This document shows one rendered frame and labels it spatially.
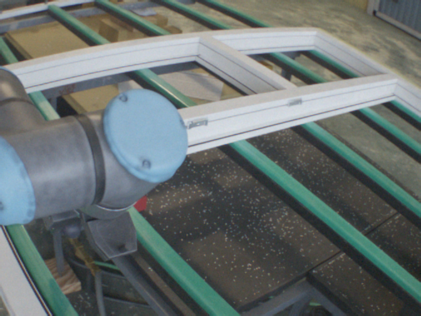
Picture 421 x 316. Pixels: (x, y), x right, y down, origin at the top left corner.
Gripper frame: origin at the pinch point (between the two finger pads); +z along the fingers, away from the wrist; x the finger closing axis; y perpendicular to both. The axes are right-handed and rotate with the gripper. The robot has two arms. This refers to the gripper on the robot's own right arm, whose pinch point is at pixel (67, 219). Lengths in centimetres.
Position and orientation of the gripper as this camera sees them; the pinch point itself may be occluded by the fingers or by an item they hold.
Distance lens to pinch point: 78.4
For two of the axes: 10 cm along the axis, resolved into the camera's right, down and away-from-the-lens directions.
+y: -3.7, -9.1, 2.1
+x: -8.0, 2.0, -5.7
